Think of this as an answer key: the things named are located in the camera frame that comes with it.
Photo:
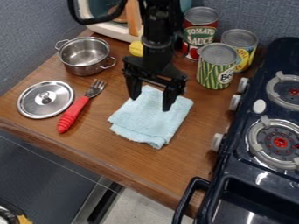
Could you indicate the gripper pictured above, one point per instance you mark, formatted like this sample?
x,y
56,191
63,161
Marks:
x,y
155,64

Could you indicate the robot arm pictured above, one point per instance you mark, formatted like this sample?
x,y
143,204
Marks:
x,y
160,20

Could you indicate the light blue cloth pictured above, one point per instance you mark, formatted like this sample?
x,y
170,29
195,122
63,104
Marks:
x,y
152,117

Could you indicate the yellow toy corn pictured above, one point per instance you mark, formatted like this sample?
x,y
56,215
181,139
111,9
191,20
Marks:
x,y
136,48

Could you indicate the green striped can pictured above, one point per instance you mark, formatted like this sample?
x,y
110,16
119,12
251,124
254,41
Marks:
x,y
215,66

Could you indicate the silver pot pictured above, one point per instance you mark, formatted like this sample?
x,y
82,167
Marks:
x,y
83,55

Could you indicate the red tomato can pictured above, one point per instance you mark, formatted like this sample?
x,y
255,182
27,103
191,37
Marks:
x,y
199,29

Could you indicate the toy microwave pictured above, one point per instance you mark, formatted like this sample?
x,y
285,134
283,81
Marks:
x,y
113,20

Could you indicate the yellow can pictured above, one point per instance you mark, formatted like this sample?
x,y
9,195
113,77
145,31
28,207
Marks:
x,y
243,46

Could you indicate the silver lid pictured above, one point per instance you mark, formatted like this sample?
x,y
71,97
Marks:
x,y
45,99

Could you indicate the toy stove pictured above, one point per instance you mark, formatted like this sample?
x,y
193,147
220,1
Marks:
x,y
253,137

